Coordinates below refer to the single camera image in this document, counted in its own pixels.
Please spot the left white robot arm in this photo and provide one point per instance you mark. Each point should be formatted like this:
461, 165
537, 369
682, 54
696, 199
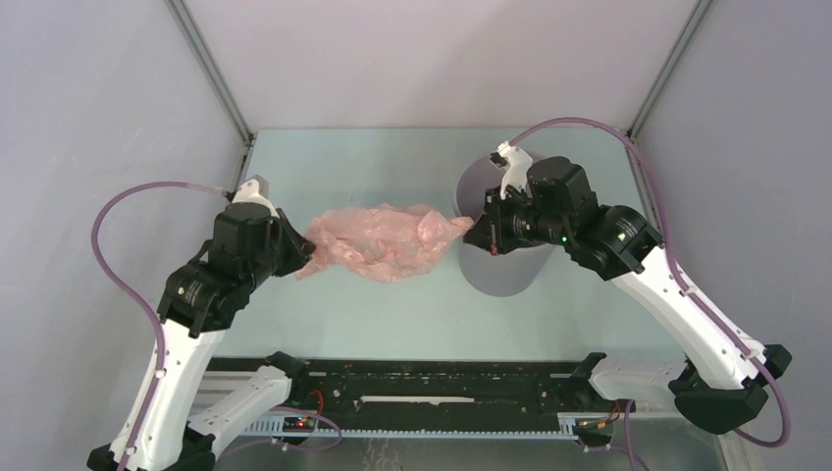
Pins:
196, 311

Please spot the grey round trash bin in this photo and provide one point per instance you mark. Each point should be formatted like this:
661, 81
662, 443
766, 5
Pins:
502, 275

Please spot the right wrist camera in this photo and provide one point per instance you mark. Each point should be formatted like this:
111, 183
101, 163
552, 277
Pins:
515, 163

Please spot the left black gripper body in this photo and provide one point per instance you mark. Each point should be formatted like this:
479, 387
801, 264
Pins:
264, 261

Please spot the right aluminium frame post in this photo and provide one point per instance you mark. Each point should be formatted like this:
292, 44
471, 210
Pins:
680, 47

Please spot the white toothed cable tray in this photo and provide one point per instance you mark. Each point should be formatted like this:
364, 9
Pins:
278, 426

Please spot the small circuit board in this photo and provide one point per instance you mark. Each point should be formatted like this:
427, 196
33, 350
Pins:
298, 425

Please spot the pink plastic trash bag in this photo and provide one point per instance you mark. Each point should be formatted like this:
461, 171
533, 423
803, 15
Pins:
382, 244

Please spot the left aluminium frame post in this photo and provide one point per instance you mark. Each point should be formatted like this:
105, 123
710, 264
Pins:
200, 49

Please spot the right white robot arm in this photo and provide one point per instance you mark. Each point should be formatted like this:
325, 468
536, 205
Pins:
726, 377

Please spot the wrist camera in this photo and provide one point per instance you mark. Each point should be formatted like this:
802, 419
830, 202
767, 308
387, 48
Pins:
255, 190
515, 163

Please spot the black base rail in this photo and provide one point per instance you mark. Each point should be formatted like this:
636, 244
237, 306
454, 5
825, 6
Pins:
466, 396

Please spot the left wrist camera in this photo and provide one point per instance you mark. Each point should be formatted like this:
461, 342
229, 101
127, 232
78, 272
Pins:
255, 190

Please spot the aluminium frame post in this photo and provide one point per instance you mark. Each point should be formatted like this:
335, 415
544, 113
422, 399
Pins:
200, 49
680, 47

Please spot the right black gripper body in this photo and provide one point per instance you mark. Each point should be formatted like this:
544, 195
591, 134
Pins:
514, 220

